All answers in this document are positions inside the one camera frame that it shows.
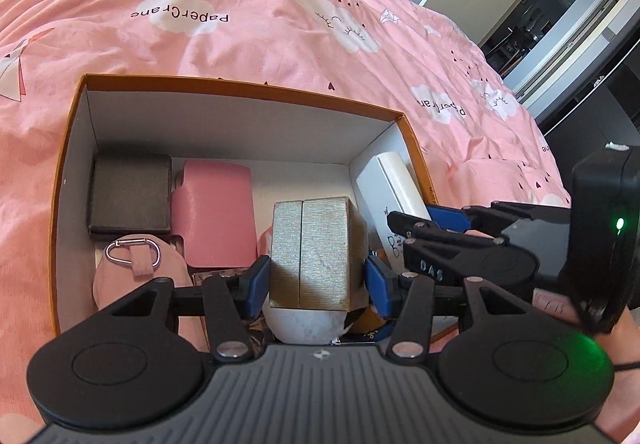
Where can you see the pink printed blanket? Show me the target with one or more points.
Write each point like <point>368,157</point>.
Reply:
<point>250,34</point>

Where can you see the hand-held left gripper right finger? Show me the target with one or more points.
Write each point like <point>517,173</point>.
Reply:
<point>378,293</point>

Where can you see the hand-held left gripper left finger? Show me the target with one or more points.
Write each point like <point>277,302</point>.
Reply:
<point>258,286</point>

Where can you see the pink pouch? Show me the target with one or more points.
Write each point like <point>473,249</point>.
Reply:
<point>120,286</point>

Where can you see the white round object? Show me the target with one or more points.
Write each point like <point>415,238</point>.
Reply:
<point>305,326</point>

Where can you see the dark cabinet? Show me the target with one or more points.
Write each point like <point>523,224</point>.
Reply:
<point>595,124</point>

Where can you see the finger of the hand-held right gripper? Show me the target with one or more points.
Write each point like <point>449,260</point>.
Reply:
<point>450,218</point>
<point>435,254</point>

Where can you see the white case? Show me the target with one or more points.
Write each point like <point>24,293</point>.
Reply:
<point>390,189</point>

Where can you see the person's right hand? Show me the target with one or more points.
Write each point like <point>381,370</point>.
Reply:
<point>627,374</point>

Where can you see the silver ribbed box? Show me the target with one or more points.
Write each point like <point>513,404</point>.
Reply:
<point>310,254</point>

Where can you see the pink case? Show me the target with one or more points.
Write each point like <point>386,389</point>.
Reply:
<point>215,214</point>

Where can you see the dark grey ribbed box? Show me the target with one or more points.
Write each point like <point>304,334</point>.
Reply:
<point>130,194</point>

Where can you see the orange cardboard box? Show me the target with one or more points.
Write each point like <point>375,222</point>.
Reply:
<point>225,124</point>

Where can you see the silver carabiner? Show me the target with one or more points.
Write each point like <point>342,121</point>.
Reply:
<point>117,254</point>

